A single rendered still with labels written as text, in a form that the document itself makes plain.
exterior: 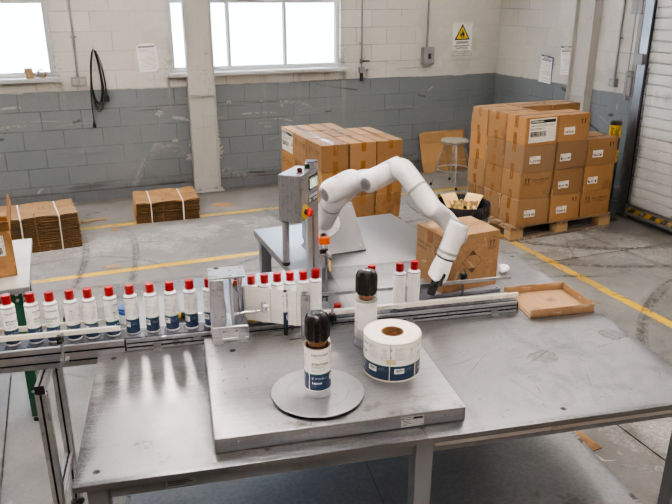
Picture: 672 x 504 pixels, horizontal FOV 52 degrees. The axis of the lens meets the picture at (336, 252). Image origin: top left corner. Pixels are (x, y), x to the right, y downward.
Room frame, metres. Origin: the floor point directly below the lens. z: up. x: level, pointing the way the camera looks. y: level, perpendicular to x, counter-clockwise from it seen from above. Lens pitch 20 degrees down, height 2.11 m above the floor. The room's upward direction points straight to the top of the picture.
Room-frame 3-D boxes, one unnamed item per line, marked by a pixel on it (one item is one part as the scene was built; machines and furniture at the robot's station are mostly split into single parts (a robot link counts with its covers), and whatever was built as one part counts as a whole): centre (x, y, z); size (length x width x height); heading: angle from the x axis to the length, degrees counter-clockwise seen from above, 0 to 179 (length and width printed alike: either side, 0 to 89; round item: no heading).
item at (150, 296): (2.46, 0.72, 0.98); 0.05 x 0.05 x 0.20
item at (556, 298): (2.84, -0.95, 0.85); 0.30 x 0.26 x 0.04; 103
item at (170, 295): (2.48, 0.65, 0.98); 0.05 x 0.05 x 0.20
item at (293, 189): (2.68, 0.15, 1.38); 0.17 x 0.10 x 0.19; 158
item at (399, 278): (2.68, -0.27, 0.98); 0.05 x 0.05 x 0.20
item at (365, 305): (2.36, -0.11, 1.03); 0.09 x 0.09 x 0.30
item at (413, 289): (2.70, -0.33, 0.98); 0.05 x 0.05 x 0.20
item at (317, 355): (2.00, 0.06, 1.04); 0.09 x 0.09 x 0.29
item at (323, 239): (2.67, 0.04, 1.05); 0.10 x 0.04 x 0.33; 13
